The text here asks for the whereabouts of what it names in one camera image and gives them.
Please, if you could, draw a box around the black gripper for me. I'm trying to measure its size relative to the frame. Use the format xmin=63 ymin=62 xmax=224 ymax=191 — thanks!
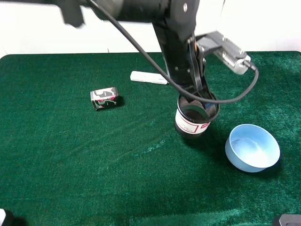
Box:
xmin=153 ymin=22 xmax=215 ymax=116

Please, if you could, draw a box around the black mesh pen holder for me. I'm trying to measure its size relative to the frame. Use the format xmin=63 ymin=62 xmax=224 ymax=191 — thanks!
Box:
xmin=174 ymin=96 xmax=220 ymax=139

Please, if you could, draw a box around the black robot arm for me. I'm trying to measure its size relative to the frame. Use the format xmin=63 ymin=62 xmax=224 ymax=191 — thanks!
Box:
xmin=36 ymin=0 xmax=220 ymax=119

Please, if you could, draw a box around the white power strip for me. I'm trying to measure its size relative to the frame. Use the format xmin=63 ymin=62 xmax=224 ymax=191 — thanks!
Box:
xmin=130 ymin=71 xmax=168 ymax=85

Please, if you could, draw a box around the light blue bowl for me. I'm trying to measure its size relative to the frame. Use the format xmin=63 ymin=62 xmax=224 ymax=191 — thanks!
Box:
xmin=225 ymin=124 xmax=280 ymax=173

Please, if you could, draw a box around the black red patterned box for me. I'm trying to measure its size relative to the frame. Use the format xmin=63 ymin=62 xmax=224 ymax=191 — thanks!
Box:
xmin=90 ymin=87 xmax=119 ymax=111

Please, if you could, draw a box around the green velvet tablecloth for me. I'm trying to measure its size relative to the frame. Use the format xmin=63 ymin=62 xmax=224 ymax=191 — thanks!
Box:
xmin=0 ymin=52 xmax=301 ymax=226

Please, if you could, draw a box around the black cable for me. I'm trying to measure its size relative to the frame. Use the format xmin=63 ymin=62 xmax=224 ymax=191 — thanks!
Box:
xmin=86 ymin=0 xmax=260 ymax=105

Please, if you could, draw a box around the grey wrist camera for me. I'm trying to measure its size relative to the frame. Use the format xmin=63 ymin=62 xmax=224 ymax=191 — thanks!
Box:
xmin=196 ymin=31 xmax=251 ymax=75

